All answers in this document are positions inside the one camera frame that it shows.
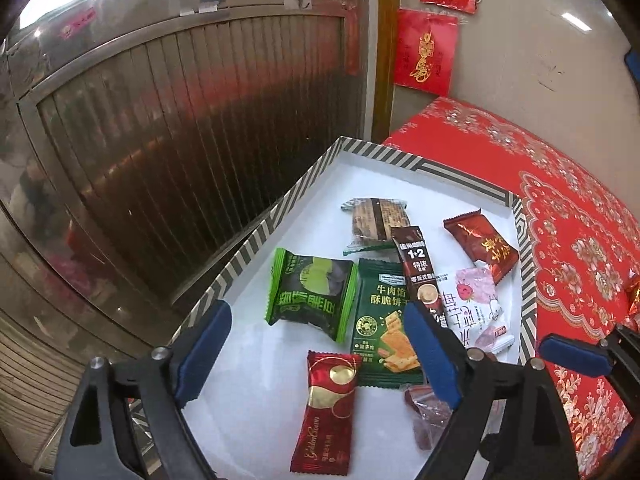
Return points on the large red gold wall decoration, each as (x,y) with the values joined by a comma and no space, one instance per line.
(425,50)

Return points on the pink sticker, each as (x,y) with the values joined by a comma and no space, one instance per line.
(77,24)

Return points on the red floral tablecloth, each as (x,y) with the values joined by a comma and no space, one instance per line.
(550,170)

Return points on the ribbed metal door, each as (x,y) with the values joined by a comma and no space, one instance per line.
(175,135)

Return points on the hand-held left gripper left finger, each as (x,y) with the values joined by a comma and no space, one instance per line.
(205,350)

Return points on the dark green biscuit packet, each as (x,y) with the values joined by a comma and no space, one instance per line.
(380,325)

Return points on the red paper couplet strip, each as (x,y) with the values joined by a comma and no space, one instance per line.
(354,20)

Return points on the red-brown snack packet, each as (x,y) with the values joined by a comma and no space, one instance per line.
(485,245)

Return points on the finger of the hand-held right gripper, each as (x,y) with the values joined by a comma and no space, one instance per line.
(570,352)

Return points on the wooden door frame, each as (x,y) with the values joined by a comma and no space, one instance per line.
(385,60)

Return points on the red gold candy packet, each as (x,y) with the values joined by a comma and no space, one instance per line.
(325,410)

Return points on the brown coffee stick sachet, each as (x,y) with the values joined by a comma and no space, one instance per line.
(415,265)

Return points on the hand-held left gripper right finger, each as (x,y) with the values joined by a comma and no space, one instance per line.
(430,350)

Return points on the clear brown snack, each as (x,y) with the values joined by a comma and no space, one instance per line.
(425,415)

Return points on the blue wall-hung pad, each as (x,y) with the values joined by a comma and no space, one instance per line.
(634,67)

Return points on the green black snack packet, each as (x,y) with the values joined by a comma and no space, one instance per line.
(310,295)

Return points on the white pink snack packet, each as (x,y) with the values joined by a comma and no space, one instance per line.
(470,305)

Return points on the clear wrapped brown cookie packet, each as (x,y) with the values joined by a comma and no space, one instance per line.
(375,220)

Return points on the white box with striped rim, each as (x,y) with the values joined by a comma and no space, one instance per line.
(260,360)

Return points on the shiny red candy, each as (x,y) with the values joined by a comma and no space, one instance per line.
(634,297)

